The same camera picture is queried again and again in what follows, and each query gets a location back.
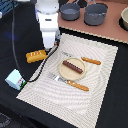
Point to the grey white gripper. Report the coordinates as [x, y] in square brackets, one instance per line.
[48, 27]

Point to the yellow bread loaf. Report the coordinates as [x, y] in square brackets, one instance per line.
[36, 56]

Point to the grilled brown sausage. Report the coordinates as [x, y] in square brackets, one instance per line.
[73, 67]

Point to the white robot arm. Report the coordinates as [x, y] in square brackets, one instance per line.
[47, 6]

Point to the small dark grey pot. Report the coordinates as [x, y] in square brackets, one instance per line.
[70, 11]

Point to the large dark grey pot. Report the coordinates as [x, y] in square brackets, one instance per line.
[95, 13]

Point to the round wooden plate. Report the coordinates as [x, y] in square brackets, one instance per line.
[70, 74]

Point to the pink wooden board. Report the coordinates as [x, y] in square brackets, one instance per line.
[109, 29]

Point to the beige bowl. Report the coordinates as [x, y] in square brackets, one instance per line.
[124, 16]

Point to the beige woven placemat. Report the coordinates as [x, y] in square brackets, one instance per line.
[69, 89]

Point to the knife with wooden handle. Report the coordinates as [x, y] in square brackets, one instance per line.
[70, 56]

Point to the fork with wooden handle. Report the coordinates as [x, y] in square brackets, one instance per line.
[72, 83]

